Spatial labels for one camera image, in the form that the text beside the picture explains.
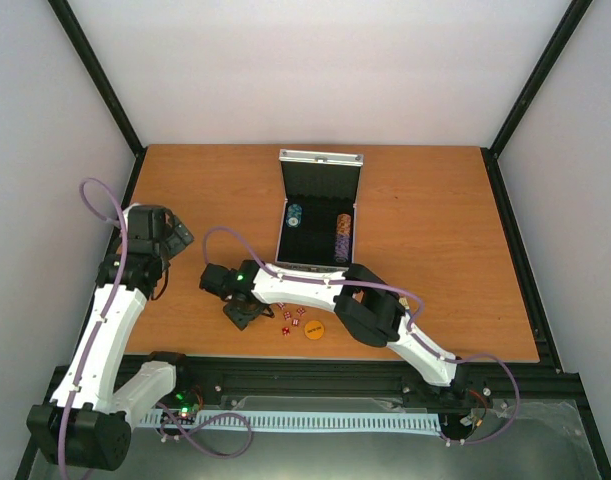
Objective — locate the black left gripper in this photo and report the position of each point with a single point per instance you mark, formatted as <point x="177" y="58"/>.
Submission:
<point x="177" y="243"/>

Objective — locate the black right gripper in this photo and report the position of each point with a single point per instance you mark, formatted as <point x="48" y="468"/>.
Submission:
<point x="241" y="320"/>

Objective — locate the aluminium poker case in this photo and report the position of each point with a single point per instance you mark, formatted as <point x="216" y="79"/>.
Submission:
<point x="326" y="185"/>

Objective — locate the purple poker chip stack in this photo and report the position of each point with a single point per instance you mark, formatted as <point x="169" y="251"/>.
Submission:
<point x="342" y="248"/>

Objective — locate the red poker chip stack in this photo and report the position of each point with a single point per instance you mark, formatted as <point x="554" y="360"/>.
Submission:
<point x="344" y="225"/>

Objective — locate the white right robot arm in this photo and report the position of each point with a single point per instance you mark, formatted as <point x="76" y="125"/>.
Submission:
<point x="369" y="309"/>

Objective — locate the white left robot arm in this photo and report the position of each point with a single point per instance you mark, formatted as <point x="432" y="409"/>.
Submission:
<point x="88" y="420"/>

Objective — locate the orange dealer button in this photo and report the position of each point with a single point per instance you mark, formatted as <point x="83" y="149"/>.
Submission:
<point x="314" y="330"/>

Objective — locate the light blue cable duct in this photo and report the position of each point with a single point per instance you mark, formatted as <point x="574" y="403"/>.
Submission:
<point x="305" y="422"/>

